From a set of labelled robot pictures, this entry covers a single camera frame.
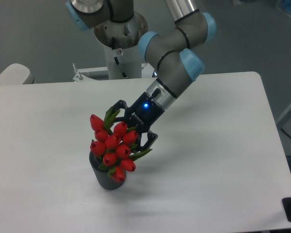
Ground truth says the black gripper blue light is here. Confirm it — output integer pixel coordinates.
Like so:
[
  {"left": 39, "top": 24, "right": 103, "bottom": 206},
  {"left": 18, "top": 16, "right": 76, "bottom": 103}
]
[{"left": 106, "top": 92, "right": 165, "bottom": 153}]

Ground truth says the red tulip bouquet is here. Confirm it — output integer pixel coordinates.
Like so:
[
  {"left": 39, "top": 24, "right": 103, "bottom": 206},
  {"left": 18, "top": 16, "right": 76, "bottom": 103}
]
[{"left": 90, "top": 114, "right": 152, "bottom": 182}]

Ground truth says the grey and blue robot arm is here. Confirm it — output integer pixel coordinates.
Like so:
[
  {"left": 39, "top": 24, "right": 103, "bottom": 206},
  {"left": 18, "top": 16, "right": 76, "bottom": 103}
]
[{"left": 66, "top": 0, "right": 216, "bottom": 151}]

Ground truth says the dark grey ribbed vase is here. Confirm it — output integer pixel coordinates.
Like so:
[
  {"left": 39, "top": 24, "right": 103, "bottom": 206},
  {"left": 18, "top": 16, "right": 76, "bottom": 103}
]
[{"left": 89, "top": 152, "right": 124, "bottom": 190}]

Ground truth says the white chair armrest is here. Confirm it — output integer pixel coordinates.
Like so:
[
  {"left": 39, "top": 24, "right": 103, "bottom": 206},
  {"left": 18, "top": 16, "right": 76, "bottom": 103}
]
[{"left": 0, "top": 63, "right": 34, "bottom": 86}]

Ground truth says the black cable on pedestal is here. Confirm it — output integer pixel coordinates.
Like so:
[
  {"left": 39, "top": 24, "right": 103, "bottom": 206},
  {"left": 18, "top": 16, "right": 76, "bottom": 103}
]
[{"left": 113, "top": 56, "right": 129, "bottom": 80}]

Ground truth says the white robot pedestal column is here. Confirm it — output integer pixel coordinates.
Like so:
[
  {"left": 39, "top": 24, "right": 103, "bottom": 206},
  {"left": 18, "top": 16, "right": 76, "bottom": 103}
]
[{"left": 94, "top": 13, "right": 148, "bottom": 80}]

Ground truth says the white metal base frame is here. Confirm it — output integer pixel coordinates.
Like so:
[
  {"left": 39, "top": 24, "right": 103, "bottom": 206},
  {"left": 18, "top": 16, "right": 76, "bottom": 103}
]
[{"left": 72, "top": 62, "right": 158, "bottom": 83}]

